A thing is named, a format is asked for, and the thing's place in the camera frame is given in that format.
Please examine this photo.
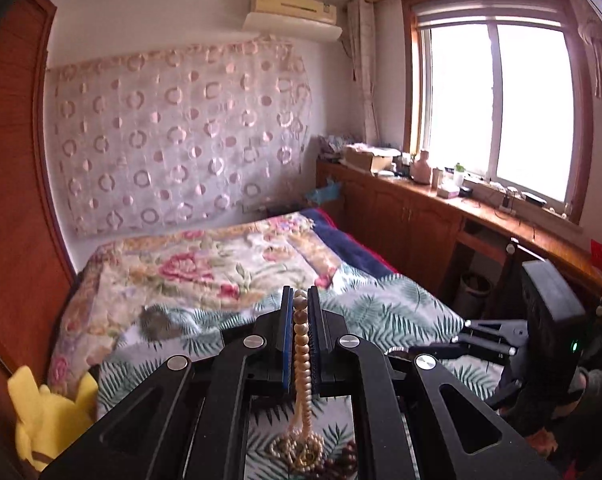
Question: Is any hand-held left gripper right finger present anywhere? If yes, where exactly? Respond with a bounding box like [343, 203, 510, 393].
[307, 286, 563, 480]

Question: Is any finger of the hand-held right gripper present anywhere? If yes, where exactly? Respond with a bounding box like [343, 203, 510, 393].
[387, 340, 516, 364]
[461, 319, 528, 344]

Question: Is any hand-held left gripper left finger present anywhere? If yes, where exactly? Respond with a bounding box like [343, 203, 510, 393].
[40, 286, 295, 480]

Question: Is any cream bead necklace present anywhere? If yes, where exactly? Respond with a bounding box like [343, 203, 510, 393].
[270, 289, 327, 475]

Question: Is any dark brown bead bracelet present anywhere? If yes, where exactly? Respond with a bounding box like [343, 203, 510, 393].
[315, 441, 360, 479]

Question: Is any person's right forearm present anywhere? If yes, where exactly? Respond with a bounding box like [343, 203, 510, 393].
[556, 367, 602, 480]

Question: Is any grey trash bin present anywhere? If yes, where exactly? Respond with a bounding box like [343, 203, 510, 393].
[454, 271, 493, 318]

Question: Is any leaf-print bed sheet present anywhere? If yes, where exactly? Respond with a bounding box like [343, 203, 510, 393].
[96, 262, 507, 480]

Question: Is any navy blue blanket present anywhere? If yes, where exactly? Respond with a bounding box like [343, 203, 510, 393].
[301, 207, 399, 277]

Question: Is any long wooden cabinet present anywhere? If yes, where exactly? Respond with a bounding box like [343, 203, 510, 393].
[315, 157, 602, 321]

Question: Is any floral quilt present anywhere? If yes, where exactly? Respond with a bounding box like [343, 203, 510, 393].
[48, 210, 344, 396]

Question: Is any teal cloth bundle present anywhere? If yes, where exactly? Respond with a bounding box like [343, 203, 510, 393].
[305, 180, 343, 207]

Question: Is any pink ceramic bottle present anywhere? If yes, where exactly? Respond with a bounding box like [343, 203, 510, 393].
[411, 150, 434, 186]

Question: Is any cardboard box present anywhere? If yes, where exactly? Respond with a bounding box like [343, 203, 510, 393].
[342, 144, 401, 175]

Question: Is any wooden framed window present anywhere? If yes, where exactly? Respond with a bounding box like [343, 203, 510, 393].
[401, 0, 596, 226]

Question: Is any yellow plush toy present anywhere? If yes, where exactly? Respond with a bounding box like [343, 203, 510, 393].
[7, 365, 100, 473]

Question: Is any tied white lace curtain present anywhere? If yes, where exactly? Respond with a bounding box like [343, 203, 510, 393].
[577, 14, 602, 103]

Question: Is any long beige curtain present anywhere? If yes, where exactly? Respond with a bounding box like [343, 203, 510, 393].
[345, 0, 383, 147]

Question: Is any white roller blind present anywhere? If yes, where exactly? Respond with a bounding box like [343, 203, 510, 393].
[412, 0, 568, 31]

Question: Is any wooden wardrobe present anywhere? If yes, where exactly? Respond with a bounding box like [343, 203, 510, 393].
[0, 0, 76, 441]

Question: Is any pink circle-patterned wall cloth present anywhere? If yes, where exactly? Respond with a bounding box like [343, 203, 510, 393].
[46, 34, 316, 238]

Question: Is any cream wall air conditioner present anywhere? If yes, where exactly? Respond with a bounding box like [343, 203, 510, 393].
[243, 0, 344, 42]

